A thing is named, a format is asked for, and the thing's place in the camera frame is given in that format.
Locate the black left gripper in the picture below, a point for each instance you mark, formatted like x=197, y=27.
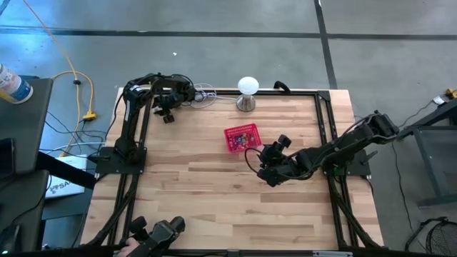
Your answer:
x=175, y=96

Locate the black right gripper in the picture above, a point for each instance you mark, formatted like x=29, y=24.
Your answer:
x=276, y=164

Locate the red plastic basket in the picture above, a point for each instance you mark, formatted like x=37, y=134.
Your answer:
x=242, y=138

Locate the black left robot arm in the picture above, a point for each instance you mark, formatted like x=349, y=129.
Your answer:
x=130, y=121

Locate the white dome lamp metal base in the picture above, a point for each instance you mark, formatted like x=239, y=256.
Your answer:
x=247, y=85

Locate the black bar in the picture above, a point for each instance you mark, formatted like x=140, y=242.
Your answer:
x=64, y=170

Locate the white printed cardboard box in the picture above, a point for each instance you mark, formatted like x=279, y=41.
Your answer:
x=66, y=185

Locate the dark grey desk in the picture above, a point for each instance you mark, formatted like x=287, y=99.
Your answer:
x=25, y=135
x=21, y=207

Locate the dark metal desk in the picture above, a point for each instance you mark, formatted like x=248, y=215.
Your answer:
x=433, y=150

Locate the person's hand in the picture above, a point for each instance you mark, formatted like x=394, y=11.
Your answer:
x=128, y=247

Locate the yellow wipes canister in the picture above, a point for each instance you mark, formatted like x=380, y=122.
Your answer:
x=12, y=87

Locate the small white tag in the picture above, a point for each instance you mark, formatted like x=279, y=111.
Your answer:
x=438, y=100

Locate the dark tablet screen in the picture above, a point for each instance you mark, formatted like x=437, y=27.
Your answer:
x=6, y=157

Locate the black mesh wastebasket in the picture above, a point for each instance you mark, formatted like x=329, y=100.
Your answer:
x=444, y=239

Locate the small yellow object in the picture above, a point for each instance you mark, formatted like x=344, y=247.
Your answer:
x=452, y=93

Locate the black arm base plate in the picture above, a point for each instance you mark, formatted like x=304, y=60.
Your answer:
x=107, y=166
x=360, y=168

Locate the silver metal bracket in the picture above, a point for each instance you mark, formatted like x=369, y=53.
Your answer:
x=332, y=254

